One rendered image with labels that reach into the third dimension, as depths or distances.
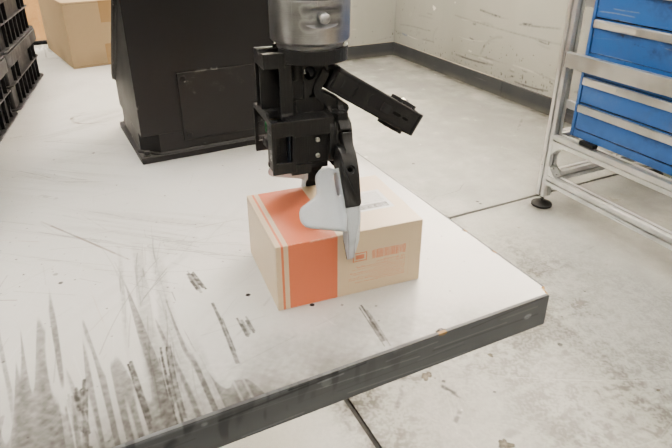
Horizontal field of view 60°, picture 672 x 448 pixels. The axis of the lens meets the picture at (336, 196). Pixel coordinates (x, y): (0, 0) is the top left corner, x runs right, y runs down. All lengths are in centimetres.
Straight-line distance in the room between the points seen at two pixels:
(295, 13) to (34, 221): 48
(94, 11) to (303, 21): 114
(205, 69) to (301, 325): 50
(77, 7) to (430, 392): 128
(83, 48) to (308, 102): 112
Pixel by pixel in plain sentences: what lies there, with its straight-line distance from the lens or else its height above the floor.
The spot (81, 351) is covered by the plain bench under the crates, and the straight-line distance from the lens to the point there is 60.
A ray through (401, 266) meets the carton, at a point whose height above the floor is 72.
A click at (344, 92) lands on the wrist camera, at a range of 56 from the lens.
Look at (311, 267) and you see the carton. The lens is 58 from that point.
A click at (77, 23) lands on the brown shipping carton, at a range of 162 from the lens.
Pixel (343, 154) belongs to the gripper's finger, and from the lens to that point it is 55.
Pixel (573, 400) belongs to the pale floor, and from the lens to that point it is 159.
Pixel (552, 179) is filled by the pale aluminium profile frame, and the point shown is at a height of 13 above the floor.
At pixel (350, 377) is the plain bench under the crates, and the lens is 55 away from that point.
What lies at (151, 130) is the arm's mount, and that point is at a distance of 96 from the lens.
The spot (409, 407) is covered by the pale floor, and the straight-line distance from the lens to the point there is 148.
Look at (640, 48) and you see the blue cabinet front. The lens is 208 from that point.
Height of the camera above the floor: 107
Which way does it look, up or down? 27 degrees down
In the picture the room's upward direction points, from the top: straight up
